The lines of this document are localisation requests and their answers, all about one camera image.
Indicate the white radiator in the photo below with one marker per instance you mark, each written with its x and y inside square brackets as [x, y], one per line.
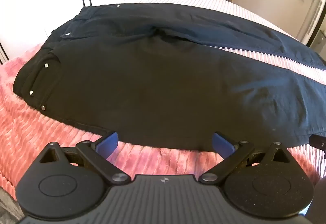
[313, 17]

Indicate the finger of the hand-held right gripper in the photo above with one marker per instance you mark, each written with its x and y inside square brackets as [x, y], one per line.
[317, 143]

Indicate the pink ribbed blanket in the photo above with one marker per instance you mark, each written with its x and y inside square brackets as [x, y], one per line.
[45, 142]

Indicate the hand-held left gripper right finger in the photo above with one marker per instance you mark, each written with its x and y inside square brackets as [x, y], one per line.
[221, 144]

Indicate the black pants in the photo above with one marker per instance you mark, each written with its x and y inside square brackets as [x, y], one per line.
[158, 76]

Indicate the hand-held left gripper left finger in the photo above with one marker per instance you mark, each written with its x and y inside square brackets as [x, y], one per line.
[108, 143]

